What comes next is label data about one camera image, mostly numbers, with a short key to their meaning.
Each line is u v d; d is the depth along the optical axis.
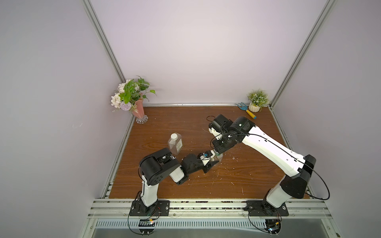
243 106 1.20
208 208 0.74
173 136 0.84
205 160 0.75
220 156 0.78
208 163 0.76
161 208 0.73
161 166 0.50
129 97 0.83
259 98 1.06
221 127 0.54
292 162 0.42
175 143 0.88
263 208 0.65
